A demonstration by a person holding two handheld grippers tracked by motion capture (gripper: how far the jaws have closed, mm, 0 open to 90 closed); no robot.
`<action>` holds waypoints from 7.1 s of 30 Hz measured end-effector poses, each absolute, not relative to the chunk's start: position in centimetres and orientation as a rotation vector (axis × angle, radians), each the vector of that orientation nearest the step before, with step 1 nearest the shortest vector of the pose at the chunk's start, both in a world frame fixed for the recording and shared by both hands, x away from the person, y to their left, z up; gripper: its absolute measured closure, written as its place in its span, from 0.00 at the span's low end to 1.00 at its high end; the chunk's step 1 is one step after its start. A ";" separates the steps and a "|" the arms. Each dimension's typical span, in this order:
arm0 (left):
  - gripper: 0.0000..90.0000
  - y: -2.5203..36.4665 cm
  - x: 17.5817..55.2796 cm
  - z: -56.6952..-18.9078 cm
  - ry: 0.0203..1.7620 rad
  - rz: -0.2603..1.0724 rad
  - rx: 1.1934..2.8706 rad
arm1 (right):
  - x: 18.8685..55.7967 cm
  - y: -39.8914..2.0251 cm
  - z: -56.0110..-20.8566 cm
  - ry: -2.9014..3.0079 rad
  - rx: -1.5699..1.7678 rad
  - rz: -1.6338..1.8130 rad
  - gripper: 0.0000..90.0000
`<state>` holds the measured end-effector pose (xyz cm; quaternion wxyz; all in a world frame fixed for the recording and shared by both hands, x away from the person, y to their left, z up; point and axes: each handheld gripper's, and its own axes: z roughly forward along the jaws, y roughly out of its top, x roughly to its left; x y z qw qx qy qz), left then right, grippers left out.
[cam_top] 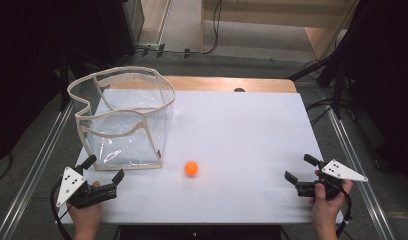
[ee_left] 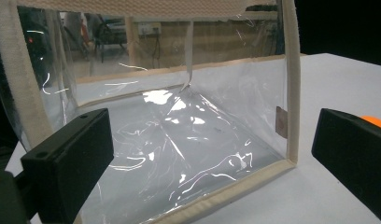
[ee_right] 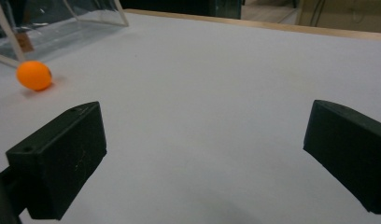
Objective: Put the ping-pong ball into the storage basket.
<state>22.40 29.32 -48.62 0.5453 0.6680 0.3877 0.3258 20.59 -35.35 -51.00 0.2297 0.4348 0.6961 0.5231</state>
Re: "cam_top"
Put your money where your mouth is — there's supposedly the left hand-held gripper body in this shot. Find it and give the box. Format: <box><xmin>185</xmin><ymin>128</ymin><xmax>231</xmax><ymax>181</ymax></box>
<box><xmin>55</xmin><ymin>165</ymin><xmax>118</xmax><ymax>210</ymax></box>

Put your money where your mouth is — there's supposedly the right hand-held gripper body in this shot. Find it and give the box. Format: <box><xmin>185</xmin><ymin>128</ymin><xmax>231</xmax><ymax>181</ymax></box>
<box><xmin>295</xmin><ymin>158</ymin><xmax>369</xmax><ymax>202</ymax></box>

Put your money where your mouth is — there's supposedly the clear plastic bag beige trim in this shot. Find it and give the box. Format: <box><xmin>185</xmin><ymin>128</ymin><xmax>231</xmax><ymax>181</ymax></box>
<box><xmin>67</xmin><ymin>65</ymin><xmax>177</xmax><ymax>172</ymax></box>

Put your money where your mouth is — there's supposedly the orange ball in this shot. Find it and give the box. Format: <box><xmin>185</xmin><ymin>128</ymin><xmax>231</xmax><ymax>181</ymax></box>
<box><xmin>184</xmin><ymin>161</ymin><xmax>200</xmax><ymax>178</ymax></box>

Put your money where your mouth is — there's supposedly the person's left hand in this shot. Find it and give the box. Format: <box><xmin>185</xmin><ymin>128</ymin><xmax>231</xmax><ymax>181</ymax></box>
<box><xmin>67</xmin><ymin>180</ymin><xmax>105</xmax><ymax>224</ymax></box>

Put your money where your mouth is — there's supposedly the person's right hand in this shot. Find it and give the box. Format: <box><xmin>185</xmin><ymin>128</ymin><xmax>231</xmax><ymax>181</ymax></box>
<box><xmin>308</xmin><ymin>169</ymin><xmax>354</xmax><ymax>223</ymax></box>

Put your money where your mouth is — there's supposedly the white table sheet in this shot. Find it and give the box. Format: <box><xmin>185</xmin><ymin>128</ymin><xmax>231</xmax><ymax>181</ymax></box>
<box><xmin>60</xmin><ymin>89</ymin><xmax>345</xmax><ymax>225</ymax></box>

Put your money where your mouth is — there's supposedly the black metal stand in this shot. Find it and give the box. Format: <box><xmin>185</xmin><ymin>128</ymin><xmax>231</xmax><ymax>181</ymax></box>
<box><xmin>287</xmin><ymin>54</ymin><xmax>347</xmax><ymax>120</ymax></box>

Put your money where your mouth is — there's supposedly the dark curtain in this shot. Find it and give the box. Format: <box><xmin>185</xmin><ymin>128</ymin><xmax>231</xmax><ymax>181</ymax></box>
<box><xmin>338</xmin><ymin>0</ymin><xmax>408</xmax><ymax>183</ymax></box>
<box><xmin>0</xmin><ymin>0</ymin><xmax>105</xmax><ymax>166</ymax></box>

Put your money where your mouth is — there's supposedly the wooden table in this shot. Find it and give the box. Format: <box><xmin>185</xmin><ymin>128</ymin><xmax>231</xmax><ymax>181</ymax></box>
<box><xmin>160</xmin><ymin>75</ymin><xmax>298</xmax><ymax>94</ymax></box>

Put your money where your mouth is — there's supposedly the dark cabinet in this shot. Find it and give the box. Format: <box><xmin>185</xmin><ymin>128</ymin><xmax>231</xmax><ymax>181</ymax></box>
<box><xmin>97</xmin><ymin>0</ymin><xmax>146</xmax><ymax>65</ymax></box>

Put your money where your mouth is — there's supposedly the light wooden shelf unit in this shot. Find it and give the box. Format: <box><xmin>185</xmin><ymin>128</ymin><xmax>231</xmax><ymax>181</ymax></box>
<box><xmin>200</xmin><ymin>0</ymin><xmax>360</xmax><ymax>62</ymax></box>

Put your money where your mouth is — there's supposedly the metal floor rail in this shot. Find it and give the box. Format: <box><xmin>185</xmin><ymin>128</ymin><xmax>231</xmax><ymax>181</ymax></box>
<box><xmin>326</xmin><ymin>108</ymin><xmax>397</xmax><ymax>240</ymax></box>
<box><xmin>0</xmin><ymin>99</ymin><xmax>75</xmax><ymax>240</ymax></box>

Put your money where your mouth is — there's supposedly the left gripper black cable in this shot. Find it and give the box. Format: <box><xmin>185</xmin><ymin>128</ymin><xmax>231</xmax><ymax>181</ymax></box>
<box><xmin>49</xmin><ymin>181</ymin><xmax>74</xmax><ymax>240</ymax></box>

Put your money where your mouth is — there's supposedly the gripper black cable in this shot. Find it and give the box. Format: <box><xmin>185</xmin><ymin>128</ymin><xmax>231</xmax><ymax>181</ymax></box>
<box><xmin>49</xmin><ymin>181</ymin><xmax>74</xmax><ymax>240</ymax></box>
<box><xmin>334</xmin><ymin>188</ymin><xmax>354</xmax><ymax>238</ymax></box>

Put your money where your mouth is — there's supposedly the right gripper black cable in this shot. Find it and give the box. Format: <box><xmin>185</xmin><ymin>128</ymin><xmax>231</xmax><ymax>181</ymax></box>
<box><xmin>334</xmin><ymin>188</ymin><xmax>354</xmax><ymax>238</ymax></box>

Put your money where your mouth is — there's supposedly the black floor cable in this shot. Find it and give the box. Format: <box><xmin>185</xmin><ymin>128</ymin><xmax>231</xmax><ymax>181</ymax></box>
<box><xmin>305</xmin><ymin>97</ymin><xmax>334</xmax><ymax>112</ymax></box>
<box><xmin>310</xmin><ymin>106</ymin><xmax>334</xmax><ymax>127</ymax></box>

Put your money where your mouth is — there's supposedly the black hanging cable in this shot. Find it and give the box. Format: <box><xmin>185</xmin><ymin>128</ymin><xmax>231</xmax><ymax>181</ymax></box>
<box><xmin>183</xmin><ymin>0</ymin><xmax>224</xmax><ymax>60</ymax></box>

